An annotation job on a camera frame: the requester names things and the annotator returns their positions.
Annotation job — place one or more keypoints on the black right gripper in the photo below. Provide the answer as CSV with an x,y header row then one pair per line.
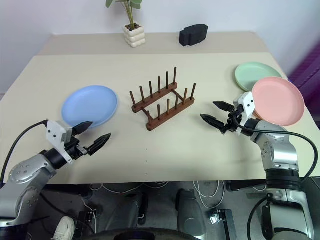
x,y
233,121

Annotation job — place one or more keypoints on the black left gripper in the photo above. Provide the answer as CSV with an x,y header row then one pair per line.
x,y
75,149

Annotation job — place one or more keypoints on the blue plastic plate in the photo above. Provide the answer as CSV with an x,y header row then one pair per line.
x,y
88,106

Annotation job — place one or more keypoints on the green plastic plate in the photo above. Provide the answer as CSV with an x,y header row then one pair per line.
x,y
252,73

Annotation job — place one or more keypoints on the pink plastic plate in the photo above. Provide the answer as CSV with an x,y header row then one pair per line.
x,y
277,101

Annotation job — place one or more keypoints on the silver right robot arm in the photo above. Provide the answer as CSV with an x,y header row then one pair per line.
x,y
282,155

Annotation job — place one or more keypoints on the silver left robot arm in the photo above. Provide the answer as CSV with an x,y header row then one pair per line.
x,y
25,172

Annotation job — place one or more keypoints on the wooden dish rack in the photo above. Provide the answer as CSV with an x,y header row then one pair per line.
x,y
163,118

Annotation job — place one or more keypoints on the black foam block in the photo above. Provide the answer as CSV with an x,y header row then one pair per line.
x,y
192,35

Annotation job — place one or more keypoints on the dark rounded leg shape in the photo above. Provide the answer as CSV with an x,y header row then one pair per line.
x,y
130,210
190,212

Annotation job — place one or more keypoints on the white sneaker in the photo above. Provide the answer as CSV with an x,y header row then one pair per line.
x,y
63,228

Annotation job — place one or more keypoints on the purple ribbed object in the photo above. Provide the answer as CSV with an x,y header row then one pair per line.
x,y
308,67

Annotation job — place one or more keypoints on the white bubbly plant pot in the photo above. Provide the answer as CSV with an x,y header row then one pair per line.
x,y
134,37

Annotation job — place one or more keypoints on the dark round base shape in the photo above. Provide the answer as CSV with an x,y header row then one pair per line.
x,y
140,235

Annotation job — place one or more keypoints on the green leafy plant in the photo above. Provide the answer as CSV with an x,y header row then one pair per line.
x,y
130,12

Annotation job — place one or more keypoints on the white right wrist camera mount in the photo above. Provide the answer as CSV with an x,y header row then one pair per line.
x,y
247,102

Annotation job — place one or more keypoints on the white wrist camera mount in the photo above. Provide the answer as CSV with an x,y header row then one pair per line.
x,y
247,102
53,131

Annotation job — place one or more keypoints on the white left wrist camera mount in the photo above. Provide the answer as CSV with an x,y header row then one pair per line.
x,y
53,131

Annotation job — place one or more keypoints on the black metal floor bracket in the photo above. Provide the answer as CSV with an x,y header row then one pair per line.
x,y
225,222

